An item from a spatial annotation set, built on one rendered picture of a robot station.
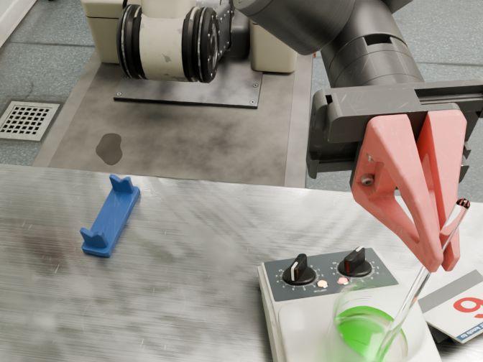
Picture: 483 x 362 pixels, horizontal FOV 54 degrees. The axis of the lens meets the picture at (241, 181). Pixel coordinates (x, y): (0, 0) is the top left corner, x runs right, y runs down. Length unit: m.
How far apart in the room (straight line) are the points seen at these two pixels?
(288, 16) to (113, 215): 0.36
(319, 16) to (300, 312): 0.24
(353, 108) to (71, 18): 2.31
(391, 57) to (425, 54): 1.88
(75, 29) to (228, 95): 1.26
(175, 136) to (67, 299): 0.74
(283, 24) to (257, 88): 1.02
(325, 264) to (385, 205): 0.22
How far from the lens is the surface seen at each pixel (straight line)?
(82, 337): 0.53
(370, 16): 0.35
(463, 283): 0.56
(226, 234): 0.56
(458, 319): 0.52
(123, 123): 1.29
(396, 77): 0.30
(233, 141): 1.20
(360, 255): 0.48
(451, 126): 0.27
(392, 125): 0.26
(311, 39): 0.32
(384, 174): 0.28
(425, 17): 2.44
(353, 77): 0.31
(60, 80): 2.14
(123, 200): 0.60
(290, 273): 0.46
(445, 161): 0.26
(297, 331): 0.41
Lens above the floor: 1.22
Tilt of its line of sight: 50 degrees down
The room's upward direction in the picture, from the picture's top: 3 degrees counter-clockwise
